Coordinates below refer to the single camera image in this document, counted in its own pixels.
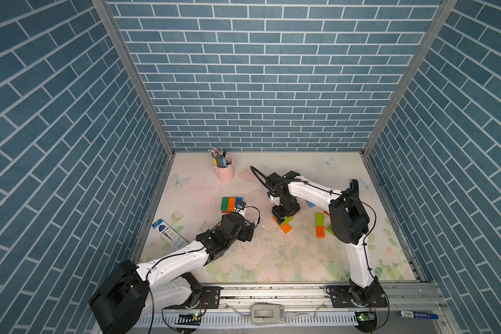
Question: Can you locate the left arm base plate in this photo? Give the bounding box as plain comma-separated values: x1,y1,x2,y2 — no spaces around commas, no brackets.
184,286,221,310

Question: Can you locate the orange lego brick bottom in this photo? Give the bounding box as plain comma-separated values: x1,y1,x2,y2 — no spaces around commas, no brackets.
280,224,292,234

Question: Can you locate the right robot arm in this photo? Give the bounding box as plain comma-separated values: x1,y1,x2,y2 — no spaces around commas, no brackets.
250,166,382,306

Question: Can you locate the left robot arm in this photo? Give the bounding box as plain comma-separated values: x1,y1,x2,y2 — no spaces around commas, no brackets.
89,200,256,333

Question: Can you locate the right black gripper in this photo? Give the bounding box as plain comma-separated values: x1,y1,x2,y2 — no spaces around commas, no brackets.
269,200,297,225

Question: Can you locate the grey handheld device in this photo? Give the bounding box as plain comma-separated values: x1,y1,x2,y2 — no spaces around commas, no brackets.
250,303,285,325

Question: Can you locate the orange lego brick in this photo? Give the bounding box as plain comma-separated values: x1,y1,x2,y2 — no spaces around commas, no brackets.
315,225,325,239
280,224,292,234
227,197,237,212

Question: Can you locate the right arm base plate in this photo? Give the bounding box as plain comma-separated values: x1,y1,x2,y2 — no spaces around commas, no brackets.
325,282,389,308

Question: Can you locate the lime lego brick lower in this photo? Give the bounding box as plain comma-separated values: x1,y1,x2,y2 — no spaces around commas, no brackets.
315,212,324,227

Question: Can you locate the blue marker pen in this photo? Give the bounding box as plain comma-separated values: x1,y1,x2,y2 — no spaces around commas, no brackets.
398,310,439,320

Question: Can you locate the pink pen cup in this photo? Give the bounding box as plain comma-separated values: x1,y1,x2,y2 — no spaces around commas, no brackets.
215,155,235,182

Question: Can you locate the black small box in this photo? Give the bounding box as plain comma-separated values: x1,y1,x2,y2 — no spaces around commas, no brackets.
350,179,359,193

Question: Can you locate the dark green lego brick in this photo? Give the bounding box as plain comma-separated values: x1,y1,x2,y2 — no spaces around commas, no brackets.
221,197,230,213

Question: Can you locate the blue white card box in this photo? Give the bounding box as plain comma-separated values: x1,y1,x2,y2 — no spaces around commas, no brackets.
151,219,188,249

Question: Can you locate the lime green lego brick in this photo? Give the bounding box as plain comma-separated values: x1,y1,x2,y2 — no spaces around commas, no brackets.
281,217,293,226

